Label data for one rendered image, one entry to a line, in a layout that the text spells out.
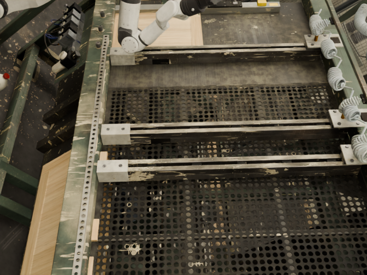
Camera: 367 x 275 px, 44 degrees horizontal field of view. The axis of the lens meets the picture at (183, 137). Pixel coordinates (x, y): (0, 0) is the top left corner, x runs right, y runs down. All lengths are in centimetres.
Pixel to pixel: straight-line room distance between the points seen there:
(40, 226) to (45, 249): 16
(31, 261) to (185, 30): 143
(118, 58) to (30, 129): 97
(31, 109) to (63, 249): 162
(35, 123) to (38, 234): 101
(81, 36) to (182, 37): 56
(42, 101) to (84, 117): 123
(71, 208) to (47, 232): 52
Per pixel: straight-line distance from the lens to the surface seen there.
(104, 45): 246
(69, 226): 178
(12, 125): 276
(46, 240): 230
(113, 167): 187
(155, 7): 273
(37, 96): 330
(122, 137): 199
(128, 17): 208
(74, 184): 187
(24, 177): 266
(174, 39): 252
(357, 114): 201
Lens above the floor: 207
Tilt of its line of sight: 26 degrees down
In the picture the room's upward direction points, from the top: 63 degrees clockwise
